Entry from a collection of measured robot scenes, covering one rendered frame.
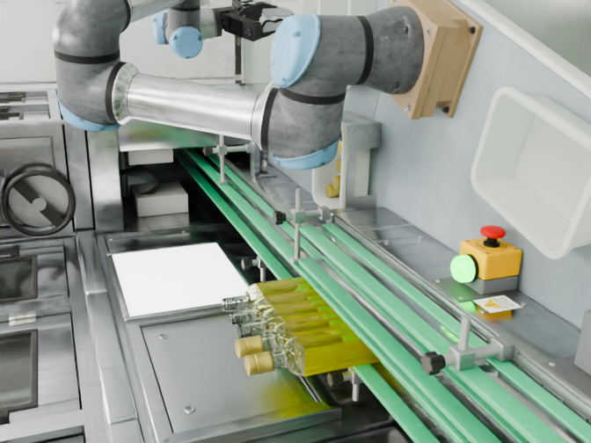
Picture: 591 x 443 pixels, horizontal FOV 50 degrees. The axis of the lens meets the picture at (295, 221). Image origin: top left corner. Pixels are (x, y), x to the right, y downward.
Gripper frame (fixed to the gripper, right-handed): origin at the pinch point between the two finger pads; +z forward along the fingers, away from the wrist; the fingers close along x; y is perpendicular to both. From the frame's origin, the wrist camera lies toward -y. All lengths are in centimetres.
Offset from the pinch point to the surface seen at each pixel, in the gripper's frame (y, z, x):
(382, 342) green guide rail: -95, -16, 17
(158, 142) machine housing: 25, -36, 47
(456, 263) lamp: -93, -4, 4
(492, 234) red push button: -93, 2, 0
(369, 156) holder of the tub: -47.5, 2.7, 14.5
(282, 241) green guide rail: -45, -17, 36
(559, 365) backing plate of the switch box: -117, -3, 1
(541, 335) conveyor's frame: -110, 0, 4
